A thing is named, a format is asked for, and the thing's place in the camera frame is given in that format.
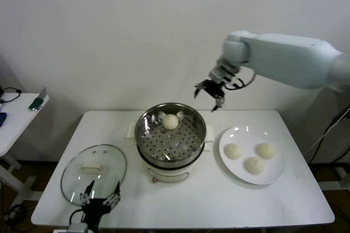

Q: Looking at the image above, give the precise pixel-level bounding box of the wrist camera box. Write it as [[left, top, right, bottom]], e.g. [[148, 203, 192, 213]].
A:
[[209, 62, 234, 84], [68, 223, 89, 233]]

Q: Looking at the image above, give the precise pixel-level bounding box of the glass lid with white handle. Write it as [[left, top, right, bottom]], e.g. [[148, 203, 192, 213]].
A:
[[60, 144, 128, 206]]

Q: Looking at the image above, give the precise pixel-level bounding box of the black cable on side table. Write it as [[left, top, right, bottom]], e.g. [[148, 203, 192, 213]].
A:
[[0, 87, 22, 105]]

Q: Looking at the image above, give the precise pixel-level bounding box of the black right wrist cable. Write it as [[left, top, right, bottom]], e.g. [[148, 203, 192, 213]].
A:
[[231, 70, 257, 90]]

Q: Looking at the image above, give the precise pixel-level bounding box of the power strip on floor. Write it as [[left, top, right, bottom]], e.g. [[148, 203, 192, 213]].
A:
[[4, 205, 27, 222]]

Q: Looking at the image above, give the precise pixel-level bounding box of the white hanging cable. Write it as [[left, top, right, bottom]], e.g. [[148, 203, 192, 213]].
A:
[[306, 114, 350, 153]]

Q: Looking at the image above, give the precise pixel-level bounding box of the white side table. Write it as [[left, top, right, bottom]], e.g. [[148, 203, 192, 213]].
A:
[[0, 92, 50, 203]]

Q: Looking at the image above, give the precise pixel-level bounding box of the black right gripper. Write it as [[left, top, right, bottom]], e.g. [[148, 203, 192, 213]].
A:
[[194, 79, 226, 113]]

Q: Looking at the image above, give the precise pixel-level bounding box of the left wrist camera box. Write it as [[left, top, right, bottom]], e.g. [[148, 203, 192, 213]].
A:
[[68, 223, 89, 233]]

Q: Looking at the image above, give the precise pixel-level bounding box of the white round plate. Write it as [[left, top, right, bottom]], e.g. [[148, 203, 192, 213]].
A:
[[218, 126, 286, 185]]

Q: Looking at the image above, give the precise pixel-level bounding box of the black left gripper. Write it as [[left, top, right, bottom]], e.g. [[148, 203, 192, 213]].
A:
[[80, 179, 121, 230]]

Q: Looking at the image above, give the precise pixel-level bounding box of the perforated steel steamer basket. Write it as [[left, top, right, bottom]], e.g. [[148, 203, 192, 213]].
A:
[[127, 103, 215, 166]]

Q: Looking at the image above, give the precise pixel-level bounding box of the white cabinet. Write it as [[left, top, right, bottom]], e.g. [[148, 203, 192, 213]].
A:
[[308, 88, 350, 165]]

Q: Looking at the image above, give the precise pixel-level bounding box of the black hanging cable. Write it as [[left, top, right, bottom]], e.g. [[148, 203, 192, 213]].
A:
[[308, 107, 350, 164]]

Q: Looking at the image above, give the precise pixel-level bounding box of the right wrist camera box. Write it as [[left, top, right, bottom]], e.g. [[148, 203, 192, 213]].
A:
[[209, 62, 234, 84]]

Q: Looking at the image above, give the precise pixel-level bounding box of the white metal base frame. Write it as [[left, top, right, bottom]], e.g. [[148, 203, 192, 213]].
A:
[[335, 166, 350, 190]]

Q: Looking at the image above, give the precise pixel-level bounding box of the white steamed baozi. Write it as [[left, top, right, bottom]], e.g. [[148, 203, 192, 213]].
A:
[[162, 113, 179, 130], [244, 157, 266, 175], [224, 143, 243, 160], [256, 142, 276, 160]]

